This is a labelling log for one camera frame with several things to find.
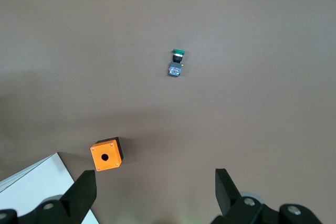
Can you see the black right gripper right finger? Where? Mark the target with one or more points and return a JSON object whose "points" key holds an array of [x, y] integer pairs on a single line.
{"points": [[231, 200]]}

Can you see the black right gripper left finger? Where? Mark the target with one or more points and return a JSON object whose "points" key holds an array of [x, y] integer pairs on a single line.
{"points": [[78, 197]]}

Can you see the green push button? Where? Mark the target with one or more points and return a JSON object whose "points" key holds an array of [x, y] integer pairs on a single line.
{"points": [[176, 64]]}

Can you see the white drawer cabinet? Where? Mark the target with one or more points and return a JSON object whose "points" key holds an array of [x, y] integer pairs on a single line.
{"points": [[39, 190]]}

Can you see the orange box with hole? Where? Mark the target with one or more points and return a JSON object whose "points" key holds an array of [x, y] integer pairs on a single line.
{"points": [[105, 157]]}

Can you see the brown table cover sheet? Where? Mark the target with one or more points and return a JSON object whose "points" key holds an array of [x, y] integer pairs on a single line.
{"points": [[236, 77]]}

